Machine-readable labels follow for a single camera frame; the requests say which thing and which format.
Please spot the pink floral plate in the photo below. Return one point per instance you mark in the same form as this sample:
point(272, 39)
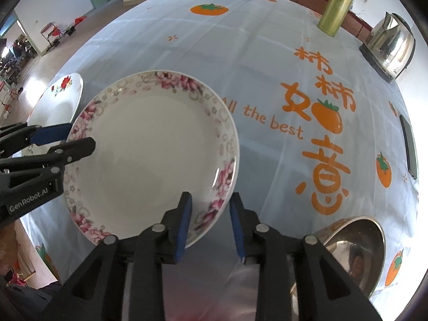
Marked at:
point(150, 147)

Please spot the red floral plate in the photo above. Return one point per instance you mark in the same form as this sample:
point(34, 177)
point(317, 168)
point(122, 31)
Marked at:
point(63, 97)

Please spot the steel electric kettle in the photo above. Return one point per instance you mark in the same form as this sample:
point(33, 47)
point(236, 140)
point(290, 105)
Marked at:
point(393, 40)

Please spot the person's dark clothing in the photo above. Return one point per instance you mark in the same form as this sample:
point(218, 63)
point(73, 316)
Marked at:
point(26, 304)

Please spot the steel bowl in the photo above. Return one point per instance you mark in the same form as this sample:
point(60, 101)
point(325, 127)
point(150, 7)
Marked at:
point(357, 250)

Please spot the folding chair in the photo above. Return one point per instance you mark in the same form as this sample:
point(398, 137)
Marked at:
point(53, 33)

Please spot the persimmon print tablecloth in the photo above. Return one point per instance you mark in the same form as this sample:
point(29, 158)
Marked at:
point(267, 57)

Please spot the black smartphone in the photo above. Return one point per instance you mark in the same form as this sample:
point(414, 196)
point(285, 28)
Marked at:
point(409, 147)

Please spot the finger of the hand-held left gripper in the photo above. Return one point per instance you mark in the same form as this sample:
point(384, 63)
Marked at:
point(73, 148)
point(50, 133)

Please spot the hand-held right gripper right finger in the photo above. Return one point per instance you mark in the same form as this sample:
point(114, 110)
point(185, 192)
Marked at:
point(235, 227)

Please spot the black kettle base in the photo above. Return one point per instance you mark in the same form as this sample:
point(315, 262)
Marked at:
point(374, 60)

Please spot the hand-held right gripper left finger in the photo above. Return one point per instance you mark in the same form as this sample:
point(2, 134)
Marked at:
point(184, 227)

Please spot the red cloth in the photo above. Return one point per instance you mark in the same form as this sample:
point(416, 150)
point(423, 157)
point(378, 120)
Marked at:
point(81, 20)

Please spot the gold green canister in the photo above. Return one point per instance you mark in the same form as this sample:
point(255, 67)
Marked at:
point(336, 10)

